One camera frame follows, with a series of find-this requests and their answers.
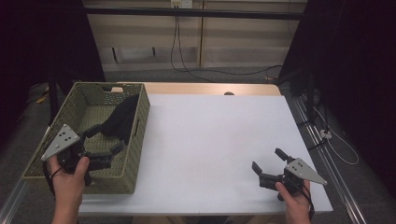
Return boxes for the left hand-held gripper cable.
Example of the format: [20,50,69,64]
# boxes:
[42,160,64,200]

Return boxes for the person's right hand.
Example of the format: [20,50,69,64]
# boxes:
[275,179,313,216]

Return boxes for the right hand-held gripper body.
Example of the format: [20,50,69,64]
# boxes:
[259,158,329,203]

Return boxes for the right hand-held gripper cable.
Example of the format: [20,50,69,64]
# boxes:
[298,183,316,220]

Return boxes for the white wall socket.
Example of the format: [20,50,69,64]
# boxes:
[170,0,193,9]

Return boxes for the black metal stand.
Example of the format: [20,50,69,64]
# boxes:
[305,68,316,125]
[46,69,61,126]

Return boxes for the black curtain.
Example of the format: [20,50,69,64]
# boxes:
[0,0,106,150]
[277,0,396,199]

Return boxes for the black horizontal bar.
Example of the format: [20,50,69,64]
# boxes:
[83,7,307,21]

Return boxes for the person's left hand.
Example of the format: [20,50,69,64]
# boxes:
[49,155,92,205]

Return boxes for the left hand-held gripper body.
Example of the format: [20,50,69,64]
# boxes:
[41,124,113,187]

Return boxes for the black hanging wall cable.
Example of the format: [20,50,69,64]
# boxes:
[169,15,283,83]

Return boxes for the aluminium floor rail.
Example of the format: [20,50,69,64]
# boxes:
[0,125,52,224]
[288,94,369,224]

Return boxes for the white floor cable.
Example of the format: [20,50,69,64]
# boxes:
[312,105,361,166]

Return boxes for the hand-held gripper cable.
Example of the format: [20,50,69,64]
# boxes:
[42,160,64,200]
[298,183,316,220]

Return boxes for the black garment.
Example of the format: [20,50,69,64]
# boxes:
[99,93,140,145]

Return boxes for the green woven basket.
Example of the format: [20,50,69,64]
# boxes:
[21,81,151,195]

